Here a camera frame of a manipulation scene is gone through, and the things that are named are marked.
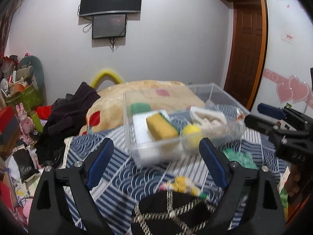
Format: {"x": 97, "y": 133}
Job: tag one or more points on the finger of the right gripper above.
{"x": 271, "y": 111}
{"x": 259, "y": 124}

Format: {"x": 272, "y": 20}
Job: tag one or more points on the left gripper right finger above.
{"x": 263, "y": 213}

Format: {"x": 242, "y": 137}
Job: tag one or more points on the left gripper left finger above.
{"x": 50, "y": 212}

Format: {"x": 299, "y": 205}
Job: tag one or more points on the green knitted cloth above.
{"x": 244, "y": 159}

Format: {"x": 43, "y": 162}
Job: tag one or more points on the black chain-pattern pouch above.
{"x": 170, "y": 212}

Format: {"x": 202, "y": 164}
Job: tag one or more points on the white foam block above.
{"x": 145, "y": 150}

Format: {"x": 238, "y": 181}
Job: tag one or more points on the white wardrobe with hearts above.
{"x": 286, "y": 76}

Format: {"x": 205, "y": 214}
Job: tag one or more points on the brown wooden door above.
{"x": 245, "y": 52}

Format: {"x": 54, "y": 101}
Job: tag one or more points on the yellow ball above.
{"x": 191, "y": 136}

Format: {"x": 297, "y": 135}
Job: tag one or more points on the yellow floral fabric item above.
{"x": 183, "y": 185}

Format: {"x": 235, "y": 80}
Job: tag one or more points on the blue white patterned tablecloth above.
{"x": 123, "y": 184}

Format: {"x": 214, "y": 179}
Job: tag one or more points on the pink rabbit toy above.
{"x": 25, "y": 122}

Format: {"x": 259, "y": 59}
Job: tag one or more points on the red and black box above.
{"x": 9, "y": 124}

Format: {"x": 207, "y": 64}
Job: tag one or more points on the clear plastic storage box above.
{"x": 215, "y": 98}

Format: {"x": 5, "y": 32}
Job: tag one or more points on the yellow green sponge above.
{"x": 160, "y": 128}

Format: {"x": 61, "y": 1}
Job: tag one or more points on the black clothing pile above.
{"x": 66, "y": 119}

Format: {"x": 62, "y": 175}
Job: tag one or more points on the green box of clutter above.
{"x": 29, "y": 97}

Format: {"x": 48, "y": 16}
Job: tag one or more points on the beige floral blanket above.
{"x": 140, "y": 96}

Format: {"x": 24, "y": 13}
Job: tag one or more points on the yellow curved tube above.
{"x": 104, "y": 75}

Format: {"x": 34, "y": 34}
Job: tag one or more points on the grey green plush cushion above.
{"x": 38, "y": 74}

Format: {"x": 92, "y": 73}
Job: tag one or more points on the small black wall monitor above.
{"x": 109, "y": 26}

